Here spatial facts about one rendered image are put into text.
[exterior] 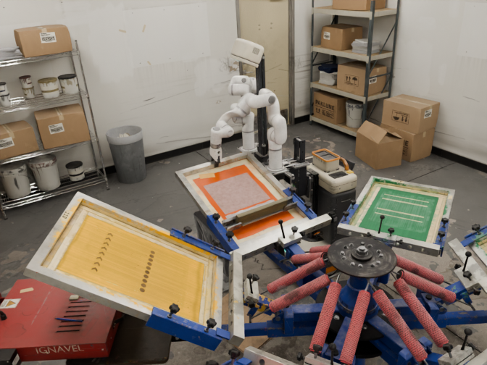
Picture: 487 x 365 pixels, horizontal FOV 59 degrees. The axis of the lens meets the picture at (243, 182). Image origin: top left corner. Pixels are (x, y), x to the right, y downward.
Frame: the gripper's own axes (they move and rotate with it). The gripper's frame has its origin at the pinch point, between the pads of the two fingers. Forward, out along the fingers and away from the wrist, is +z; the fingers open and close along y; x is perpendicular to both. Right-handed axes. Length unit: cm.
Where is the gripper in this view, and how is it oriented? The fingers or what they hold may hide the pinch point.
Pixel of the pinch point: (214, 163)
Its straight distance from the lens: 303.8
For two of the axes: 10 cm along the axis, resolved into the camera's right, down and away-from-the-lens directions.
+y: -5.1, -5.8, 6.3
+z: -0.8, 7.6, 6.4
